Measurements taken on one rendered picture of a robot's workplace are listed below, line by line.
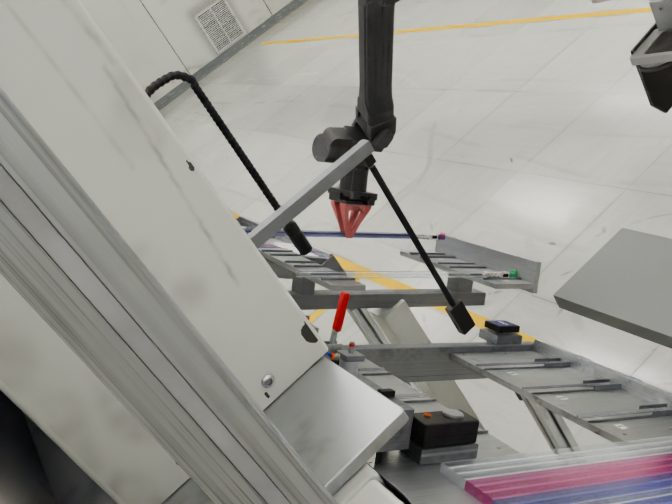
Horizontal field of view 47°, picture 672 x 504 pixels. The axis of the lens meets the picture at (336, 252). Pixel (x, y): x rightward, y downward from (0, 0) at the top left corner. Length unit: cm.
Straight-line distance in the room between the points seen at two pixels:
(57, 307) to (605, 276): 154
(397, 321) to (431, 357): 29
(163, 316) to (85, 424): 18
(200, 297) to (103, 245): 18
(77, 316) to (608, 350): 226
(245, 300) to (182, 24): 841
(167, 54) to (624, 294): 750
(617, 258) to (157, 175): 144
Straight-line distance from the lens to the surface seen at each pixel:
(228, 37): 902
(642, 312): 164
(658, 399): 130
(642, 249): 179
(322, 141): 154
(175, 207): 45
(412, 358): 130
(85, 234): 29
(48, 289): 29
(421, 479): 84
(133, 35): 870
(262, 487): 35
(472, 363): 130
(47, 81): 43
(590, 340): 254
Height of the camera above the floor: 166
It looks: 27 degrees down
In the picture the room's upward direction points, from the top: 33 degrees counter-clockwise
